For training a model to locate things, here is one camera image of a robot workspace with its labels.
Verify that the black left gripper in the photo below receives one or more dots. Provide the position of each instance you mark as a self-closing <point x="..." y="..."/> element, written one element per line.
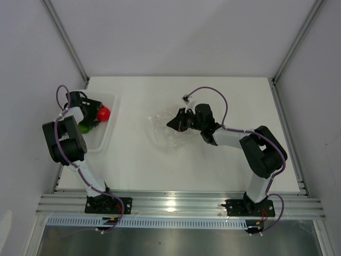
<point x="94" y="106"/>

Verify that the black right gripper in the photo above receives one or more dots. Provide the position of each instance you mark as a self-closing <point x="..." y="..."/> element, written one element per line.
<point x="178" y="122"/>

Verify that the red toy tomato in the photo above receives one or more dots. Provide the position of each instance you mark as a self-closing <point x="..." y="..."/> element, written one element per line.
<point x="103" y="114"/>

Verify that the orange green toy mango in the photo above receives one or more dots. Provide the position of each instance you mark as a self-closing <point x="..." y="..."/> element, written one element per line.
<point x="84" y="128"/>

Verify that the clear zip top bag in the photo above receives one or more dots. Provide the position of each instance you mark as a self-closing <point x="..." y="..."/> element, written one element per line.
<point x="165" y="138"/>

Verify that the white perforated plastic basket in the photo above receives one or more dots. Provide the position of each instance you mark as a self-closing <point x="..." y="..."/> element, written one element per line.
<point x="97" y="137"/>

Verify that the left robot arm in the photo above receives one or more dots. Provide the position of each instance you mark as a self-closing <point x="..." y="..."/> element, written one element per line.
<point x="66" y="145"/>

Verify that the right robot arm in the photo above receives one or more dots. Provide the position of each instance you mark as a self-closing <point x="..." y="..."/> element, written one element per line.
<point x="265" y="156"/>

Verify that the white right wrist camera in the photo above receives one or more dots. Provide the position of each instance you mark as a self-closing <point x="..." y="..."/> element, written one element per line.
<point x="189" y="102"/>

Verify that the left aluminium frame post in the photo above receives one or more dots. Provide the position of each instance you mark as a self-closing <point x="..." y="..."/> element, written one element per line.
<point x="59" y="27"/>

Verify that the aluminium frame post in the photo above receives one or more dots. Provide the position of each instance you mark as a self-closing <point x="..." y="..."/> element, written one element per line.
<point x="298" y="39"/>
<point x="59" y="27"/>

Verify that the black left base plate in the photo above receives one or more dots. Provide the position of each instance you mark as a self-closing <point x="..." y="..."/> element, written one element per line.
<point x="121" y="206"/>

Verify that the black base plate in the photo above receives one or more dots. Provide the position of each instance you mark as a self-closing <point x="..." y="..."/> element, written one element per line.
<point x="121" y="206"/>
<point x="237" y="208"/>

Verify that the right aluminium frame post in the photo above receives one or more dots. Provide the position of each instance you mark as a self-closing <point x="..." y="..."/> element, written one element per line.
<point x="298" y="39"/>

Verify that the aluminium mounting rail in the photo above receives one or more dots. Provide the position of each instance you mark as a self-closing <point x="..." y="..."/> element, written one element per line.
<point x="179" y="204"/>

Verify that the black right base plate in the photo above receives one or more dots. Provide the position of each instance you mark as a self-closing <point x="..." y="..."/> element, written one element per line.
<point x="237" y="208"/>

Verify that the white slotted cable duct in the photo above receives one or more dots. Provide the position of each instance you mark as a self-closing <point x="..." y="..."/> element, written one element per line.
<point x="142" y="222"/>

